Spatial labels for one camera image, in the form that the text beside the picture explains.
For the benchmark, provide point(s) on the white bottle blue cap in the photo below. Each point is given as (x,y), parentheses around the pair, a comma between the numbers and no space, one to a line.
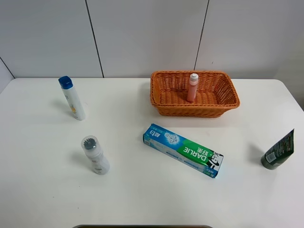
(72,97)

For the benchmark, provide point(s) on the orange woven basket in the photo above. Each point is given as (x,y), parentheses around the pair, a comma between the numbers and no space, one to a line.
(215,93)

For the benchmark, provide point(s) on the blue green toothpaste box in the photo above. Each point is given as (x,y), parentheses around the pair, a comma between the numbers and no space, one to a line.
(184,150)

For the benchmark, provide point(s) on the dark green tube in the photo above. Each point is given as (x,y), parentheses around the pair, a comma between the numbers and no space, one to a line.
(279,152)

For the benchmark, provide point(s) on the white bottle clear brush cap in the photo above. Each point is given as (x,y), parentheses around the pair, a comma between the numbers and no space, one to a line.
(95,154)

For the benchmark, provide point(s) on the pink bottle white cap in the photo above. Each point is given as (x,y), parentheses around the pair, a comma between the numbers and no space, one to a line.
(192,87)

